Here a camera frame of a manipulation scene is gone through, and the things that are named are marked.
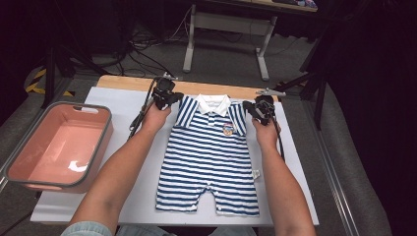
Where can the pink plastic basin grey rim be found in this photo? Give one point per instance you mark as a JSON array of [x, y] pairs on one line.
[[65, 144]]

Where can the black curtain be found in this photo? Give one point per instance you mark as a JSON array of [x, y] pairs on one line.
[[377, 65]]

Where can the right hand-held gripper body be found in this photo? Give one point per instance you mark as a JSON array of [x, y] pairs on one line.
[[266, 108]]

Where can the person's light blue clothing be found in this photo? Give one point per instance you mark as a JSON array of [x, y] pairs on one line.
[[88, 229]]

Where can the blue white striped baby romper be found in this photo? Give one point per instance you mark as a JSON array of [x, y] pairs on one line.
[[203, 157]]

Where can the black metal stand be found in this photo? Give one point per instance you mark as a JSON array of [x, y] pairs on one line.
[[319, 98]]

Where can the black tripod stand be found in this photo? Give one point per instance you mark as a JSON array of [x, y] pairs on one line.
[[49, 75]]

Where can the person's left hand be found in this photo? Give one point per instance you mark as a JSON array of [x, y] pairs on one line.
[[155, 118]]

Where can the wooden desk top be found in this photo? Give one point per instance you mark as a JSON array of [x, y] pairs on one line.
[[262, 4]]

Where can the grey metal desk frame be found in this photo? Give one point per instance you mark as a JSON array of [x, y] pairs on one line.
[[229, 24]]

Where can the colourful cloth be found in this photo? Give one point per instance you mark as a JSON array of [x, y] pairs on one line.
[[306, 3]]

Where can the yellow black hazard tape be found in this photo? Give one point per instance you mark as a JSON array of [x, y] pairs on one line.
[[39, 73]]

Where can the person's right hand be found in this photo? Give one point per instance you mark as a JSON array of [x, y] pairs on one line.
[[267, 136]]

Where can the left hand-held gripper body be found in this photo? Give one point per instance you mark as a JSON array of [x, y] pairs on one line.
[[164, 93]]

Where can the blue white striped shirt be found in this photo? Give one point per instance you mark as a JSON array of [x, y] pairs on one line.
[[137, 209]]

